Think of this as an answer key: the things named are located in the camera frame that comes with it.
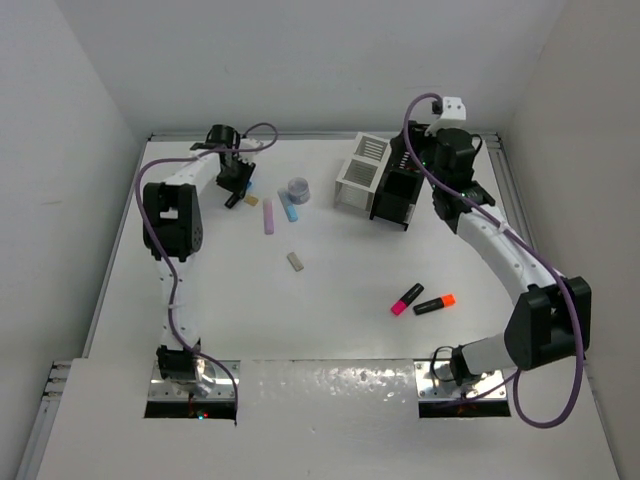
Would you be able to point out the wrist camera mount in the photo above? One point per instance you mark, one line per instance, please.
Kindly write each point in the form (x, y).
(249, 148)
(450, 112)

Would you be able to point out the white slotted organizer container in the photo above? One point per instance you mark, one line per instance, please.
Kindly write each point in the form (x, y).
(361, 173)

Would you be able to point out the pink and black highlighter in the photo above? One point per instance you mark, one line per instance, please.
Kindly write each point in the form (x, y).
(407, 299)

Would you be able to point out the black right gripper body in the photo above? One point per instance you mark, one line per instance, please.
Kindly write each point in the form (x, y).
(429, 160)

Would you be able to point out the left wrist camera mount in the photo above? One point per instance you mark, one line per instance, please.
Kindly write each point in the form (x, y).
(249, 148)

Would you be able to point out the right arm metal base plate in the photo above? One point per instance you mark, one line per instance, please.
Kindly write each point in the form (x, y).
(434, 386)

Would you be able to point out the pastel blue highlighter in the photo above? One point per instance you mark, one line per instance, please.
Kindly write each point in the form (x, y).
(287, 204)

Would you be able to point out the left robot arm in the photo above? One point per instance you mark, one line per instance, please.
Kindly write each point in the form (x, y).
(173, 233)

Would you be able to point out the orange and black highlighter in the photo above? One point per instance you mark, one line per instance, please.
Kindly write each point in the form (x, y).
(434, 304)

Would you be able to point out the white front panel board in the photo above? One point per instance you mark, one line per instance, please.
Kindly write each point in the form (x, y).
(308, 420)

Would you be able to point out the clear jar of paperclips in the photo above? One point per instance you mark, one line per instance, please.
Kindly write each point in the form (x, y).
(298, 191)

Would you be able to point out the white dirty eraser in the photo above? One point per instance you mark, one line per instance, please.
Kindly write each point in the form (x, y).
(295, 261)

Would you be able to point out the pastel pink highlighter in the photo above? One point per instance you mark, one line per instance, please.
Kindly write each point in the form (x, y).
(268, 217)

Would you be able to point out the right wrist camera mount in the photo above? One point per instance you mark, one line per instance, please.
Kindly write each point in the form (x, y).
(450, 112)

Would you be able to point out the black slotted organizer container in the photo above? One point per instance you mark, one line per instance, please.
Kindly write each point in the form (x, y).
(398, 191)

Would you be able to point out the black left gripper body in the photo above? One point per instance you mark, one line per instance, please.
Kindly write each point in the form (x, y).
(233, 178)

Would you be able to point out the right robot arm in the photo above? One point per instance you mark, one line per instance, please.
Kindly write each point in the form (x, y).
(550, 312)

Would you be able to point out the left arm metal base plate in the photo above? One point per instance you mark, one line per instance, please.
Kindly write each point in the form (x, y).
(210, 384)

